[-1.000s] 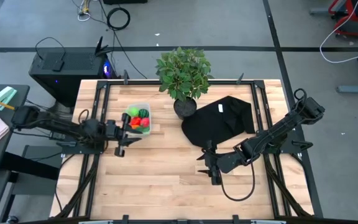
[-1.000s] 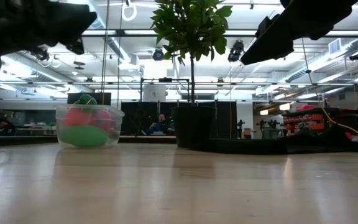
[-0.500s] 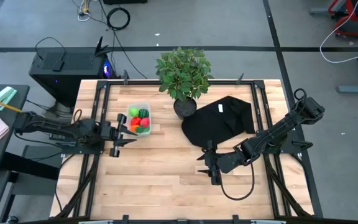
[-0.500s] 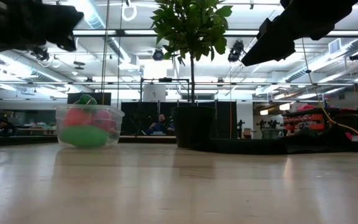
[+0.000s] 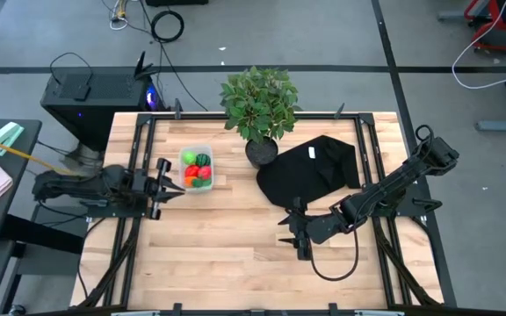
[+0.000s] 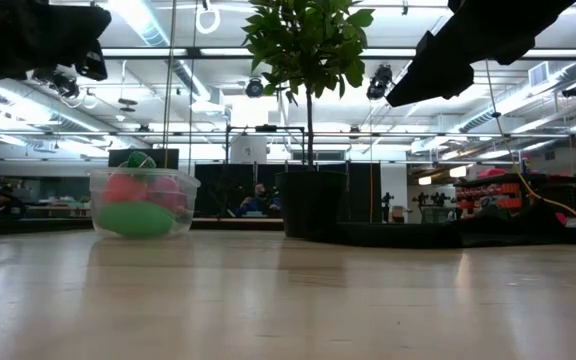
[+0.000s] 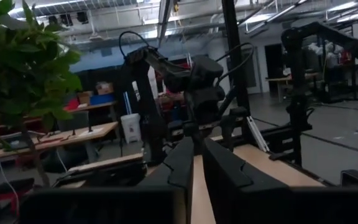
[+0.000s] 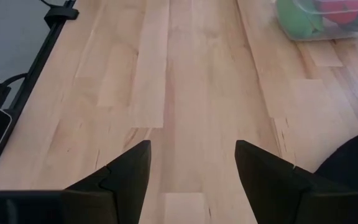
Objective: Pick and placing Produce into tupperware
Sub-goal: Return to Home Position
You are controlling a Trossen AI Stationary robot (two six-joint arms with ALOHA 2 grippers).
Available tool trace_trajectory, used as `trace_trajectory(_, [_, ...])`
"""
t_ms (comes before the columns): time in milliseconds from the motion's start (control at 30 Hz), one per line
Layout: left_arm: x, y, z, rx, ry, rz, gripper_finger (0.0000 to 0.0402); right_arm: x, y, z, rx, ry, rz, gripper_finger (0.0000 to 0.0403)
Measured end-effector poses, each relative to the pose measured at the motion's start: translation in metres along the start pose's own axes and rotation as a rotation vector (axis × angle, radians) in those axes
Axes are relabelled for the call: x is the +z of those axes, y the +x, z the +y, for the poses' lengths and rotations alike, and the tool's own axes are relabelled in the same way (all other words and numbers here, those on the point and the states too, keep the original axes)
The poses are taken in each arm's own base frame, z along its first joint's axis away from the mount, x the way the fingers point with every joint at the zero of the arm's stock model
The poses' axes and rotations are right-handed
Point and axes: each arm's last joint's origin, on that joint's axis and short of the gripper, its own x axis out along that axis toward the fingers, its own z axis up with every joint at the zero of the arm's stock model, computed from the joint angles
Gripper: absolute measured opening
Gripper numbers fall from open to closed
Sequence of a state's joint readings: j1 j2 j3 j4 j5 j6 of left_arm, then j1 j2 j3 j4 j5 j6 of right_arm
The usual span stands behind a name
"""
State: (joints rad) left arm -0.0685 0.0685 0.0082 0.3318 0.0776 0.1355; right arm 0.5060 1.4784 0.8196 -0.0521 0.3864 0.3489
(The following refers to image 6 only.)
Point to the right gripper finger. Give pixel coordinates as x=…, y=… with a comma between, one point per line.
x=433, y=75

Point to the shelf with red bins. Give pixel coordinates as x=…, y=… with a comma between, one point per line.
x=488, y=192

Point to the clear plastic tupperware container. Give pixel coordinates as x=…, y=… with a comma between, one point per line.
x=190, y=192

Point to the person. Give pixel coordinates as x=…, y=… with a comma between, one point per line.
x=259, y=202

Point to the black metal gantry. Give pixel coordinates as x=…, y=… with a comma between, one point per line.
x=265, y=128

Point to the black ceiling lamp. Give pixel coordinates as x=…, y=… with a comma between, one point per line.
x=380, y=82
x=254, y=88
x=574, y=91

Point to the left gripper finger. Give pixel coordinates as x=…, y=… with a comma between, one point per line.
x=93, y=61

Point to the green striped toy gourd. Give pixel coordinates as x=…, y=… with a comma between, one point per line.
x=138, y=220

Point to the black divider panels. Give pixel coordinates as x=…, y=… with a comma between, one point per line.
x=218, y=190

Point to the light green toy vegetable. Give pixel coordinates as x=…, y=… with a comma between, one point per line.
x=140, y=160

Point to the red toy tomato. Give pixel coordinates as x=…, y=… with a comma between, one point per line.
x=122, y=189

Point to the pinkish red toy fruit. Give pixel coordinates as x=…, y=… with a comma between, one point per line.
x=165, y=192

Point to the green plant in black pot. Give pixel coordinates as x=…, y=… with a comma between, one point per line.
x=310, y=205

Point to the black cloth with white tag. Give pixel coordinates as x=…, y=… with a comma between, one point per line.
x=418, y=235

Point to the black monitor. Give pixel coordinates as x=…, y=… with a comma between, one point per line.
x=118, y=157

